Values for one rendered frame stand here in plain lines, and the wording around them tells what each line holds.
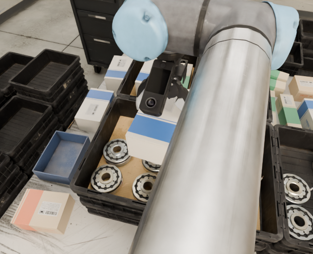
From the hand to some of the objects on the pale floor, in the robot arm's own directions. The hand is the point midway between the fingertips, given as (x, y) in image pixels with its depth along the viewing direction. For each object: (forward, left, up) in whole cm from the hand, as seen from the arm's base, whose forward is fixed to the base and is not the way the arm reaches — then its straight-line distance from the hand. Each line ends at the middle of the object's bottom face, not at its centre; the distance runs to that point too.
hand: (162, 118), depth 60 cm
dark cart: (-136, -125, -103) cm, 212 cm away
